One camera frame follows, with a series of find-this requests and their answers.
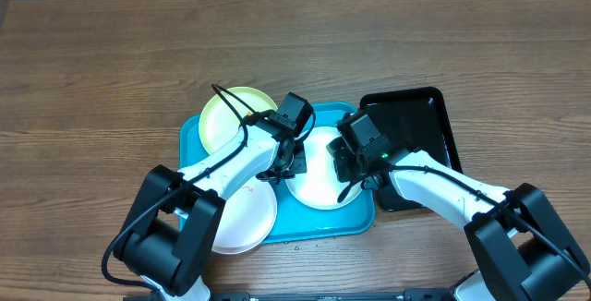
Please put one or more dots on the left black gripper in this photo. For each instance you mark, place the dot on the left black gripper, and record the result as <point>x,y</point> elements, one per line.
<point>300,166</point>

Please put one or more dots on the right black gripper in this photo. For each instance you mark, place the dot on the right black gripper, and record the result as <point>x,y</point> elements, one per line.
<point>340,162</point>

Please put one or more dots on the white plate with grey rim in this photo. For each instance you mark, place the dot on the white plate with grey rim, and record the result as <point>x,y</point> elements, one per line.
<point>319,187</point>

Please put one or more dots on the green and yellow sponge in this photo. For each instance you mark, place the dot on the green and yellow sponge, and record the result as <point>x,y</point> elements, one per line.
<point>337,147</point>

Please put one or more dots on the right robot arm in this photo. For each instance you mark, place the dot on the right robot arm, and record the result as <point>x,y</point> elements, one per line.
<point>522,248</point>

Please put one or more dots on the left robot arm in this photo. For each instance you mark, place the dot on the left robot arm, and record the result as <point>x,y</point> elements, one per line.
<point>168,234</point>

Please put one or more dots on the blue plastic tray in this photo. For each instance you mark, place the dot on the blue plastic tray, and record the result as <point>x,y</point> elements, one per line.
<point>295,221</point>

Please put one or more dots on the black plastic tray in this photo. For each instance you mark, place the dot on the black plastic tray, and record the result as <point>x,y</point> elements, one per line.
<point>414,120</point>

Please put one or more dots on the white plate with red smear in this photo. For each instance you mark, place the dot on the white plate with red smear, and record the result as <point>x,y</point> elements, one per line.
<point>248,218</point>

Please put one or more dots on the yellow-green plate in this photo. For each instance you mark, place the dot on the yellow-green plate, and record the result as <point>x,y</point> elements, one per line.
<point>218,124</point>

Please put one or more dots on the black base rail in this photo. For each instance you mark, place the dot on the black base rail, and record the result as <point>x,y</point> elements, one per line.
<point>413,294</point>

